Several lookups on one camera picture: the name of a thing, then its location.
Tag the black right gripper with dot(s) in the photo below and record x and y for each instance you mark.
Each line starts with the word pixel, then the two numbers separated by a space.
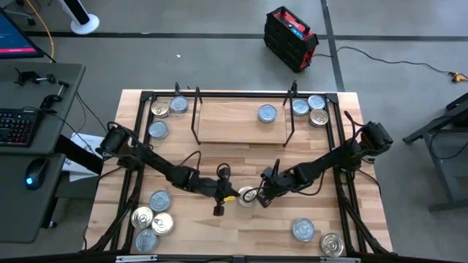
pixel 283 183

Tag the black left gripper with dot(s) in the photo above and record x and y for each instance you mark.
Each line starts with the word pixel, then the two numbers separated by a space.
pixel 215 192

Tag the wooden shelf with black legs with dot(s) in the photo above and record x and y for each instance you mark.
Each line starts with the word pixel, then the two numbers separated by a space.
pixel 226 124

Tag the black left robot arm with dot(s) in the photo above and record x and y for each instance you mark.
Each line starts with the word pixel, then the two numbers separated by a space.
pixel 161 164

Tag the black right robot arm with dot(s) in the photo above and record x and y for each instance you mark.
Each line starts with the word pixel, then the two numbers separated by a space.
pixel 329 159

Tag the yellow tape tag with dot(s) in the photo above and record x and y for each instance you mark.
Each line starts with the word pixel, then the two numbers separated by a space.
pixel 230 199

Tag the white paper sheets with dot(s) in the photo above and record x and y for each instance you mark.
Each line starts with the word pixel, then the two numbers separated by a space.
pixel 78 171

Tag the black bar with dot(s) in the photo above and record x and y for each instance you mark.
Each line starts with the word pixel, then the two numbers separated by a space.
pixel 78 155

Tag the red and black tool case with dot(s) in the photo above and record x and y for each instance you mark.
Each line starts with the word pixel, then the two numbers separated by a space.
pixel 289 40

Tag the black metal table stand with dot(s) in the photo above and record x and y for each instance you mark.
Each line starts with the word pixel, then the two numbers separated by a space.
pixel 431 128

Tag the dark grey desk top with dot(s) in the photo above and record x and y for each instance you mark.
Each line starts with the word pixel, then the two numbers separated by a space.
pixel 22 212
pixel 51 128

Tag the black computer mouse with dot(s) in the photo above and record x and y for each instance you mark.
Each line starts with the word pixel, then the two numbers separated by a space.
pixel 36 171

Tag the black screw clamp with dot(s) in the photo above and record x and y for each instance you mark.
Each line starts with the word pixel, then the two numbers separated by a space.
pixel 27 77
pixel 51 98

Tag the backlit black keyboard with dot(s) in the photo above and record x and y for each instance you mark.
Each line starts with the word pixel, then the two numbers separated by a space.
pixel 18 128

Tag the white round-base stand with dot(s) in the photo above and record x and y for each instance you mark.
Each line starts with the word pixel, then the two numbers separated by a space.
pixel 86 23

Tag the yellow power plug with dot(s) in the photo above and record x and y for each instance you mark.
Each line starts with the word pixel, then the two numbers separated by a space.
pixel 457 76

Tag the computer monitor with blue screen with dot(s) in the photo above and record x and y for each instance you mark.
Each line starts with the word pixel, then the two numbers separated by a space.
pixel 14 40

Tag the small grey camera mount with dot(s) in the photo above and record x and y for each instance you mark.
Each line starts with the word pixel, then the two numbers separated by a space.
pixel 238 259

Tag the black frame clamp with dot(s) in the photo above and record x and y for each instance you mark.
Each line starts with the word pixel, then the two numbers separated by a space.
pixel 293 87
pixel 177 88

